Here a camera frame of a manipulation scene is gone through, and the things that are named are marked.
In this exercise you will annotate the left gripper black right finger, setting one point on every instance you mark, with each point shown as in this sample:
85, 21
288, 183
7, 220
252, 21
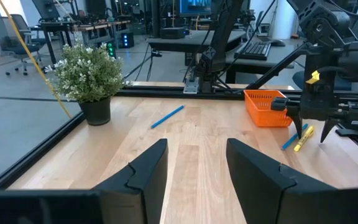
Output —
253, 180

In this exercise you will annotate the green potted plant black pot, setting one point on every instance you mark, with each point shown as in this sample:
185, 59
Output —
87, 74

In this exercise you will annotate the grey office chair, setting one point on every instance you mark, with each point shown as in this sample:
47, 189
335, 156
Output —
20, 21
3, 31

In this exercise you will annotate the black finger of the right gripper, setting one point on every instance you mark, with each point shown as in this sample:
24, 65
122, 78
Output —
295, 115
327, 129

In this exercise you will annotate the computer tower blue lights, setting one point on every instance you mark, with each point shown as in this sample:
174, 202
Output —
127, 40

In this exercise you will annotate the silver mounting bracket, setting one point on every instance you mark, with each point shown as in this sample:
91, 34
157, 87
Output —
191, 87

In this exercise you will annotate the black keyboard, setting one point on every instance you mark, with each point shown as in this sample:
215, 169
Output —
253, 49

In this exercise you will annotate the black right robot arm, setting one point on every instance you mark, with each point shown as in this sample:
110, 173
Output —
219, 40

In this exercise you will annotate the black desk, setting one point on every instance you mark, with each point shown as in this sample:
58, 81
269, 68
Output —
54, 25

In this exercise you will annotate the blue pencil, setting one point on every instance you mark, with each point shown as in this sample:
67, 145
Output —
167, 116
289, 142

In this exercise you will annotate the black computer mouse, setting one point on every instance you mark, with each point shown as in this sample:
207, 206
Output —
277, 42

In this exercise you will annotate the black box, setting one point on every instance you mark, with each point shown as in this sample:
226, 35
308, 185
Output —
172, 32

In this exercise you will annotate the black diagonal frame strut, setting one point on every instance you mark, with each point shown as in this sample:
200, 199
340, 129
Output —
275, 68

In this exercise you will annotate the black work table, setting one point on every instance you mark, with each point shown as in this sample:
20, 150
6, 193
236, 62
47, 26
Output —
182, 43

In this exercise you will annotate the black device green lights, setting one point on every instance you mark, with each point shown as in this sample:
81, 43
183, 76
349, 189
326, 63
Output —
111, 49

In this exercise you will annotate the wood-top table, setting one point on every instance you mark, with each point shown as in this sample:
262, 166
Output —
98, 26

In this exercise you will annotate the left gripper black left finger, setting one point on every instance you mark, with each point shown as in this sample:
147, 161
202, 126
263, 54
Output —
145, 186

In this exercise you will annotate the orange plastic basket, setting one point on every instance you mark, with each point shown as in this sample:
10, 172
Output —
259, 109

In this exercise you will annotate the monitor with blue screen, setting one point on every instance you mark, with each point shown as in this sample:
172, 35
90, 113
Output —
194, 6

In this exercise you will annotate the dark desk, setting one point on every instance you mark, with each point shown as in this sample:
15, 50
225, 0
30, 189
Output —
278, 56

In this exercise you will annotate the yellow highlighter pen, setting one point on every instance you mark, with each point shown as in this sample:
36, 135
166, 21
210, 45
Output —
304, 138

